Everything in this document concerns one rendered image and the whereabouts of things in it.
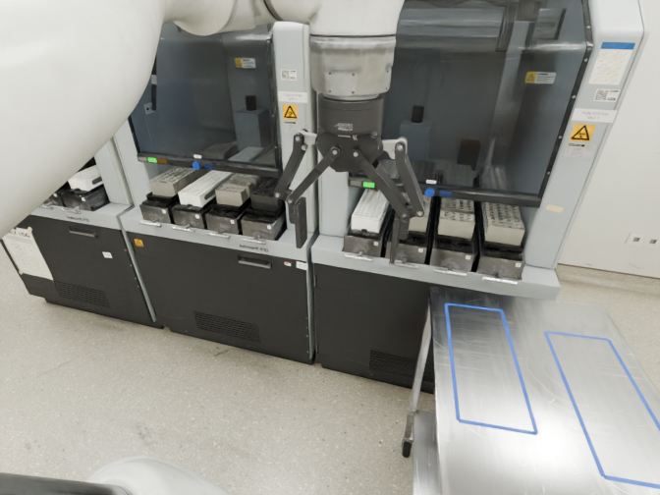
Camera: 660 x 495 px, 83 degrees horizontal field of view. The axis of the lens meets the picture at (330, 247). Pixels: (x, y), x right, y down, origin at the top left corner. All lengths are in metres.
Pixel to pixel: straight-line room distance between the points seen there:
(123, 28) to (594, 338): 1.07
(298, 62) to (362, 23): 0.88
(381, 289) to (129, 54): 1.30
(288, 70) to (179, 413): 1.45
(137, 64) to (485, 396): 0.81
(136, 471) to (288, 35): 1.12
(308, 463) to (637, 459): 1.11
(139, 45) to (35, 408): 2.07
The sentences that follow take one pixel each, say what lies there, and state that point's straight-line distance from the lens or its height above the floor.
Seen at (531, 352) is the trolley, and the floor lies 0.82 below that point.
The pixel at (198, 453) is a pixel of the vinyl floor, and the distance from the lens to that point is 1.77.
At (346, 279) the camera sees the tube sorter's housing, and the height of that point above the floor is 0.61.
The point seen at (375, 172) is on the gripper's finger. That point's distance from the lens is 0.46.
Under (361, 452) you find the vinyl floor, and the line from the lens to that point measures 1.70.
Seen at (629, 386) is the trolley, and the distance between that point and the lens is 1.04.
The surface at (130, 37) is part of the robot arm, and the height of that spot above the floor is 1.47.
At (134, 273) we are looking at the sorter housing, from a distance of 2.00.
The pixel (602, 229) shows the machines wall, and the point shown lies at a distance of 2.75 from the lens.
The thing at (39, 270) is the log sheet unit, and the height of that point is 0.31.
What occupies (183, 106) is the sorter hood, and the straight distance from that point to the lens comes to 1.50.
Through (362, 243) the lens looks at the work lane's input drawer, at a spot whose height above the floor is 0.79.
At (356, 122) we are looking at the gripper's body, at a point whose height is 1.38.
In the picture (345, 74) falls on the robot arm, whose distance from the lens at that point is 0.41.
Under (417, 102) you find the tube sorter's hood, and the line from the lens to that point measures 1.20.
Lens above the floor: 1.49
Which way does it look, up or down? 33 degrees down
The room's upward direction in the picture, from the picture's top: straight up
